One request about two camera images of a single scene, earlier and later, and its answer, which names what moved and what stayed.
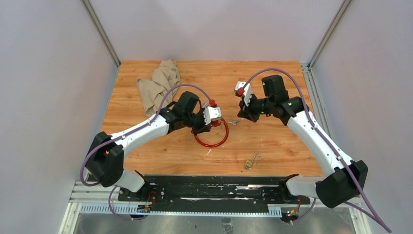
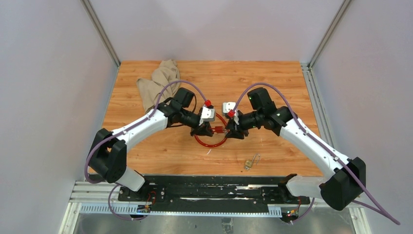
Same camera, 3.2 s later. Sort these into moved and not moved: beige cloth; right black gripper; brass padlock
Moved: right black gripper
Not moved: beige cloth; brass padlock
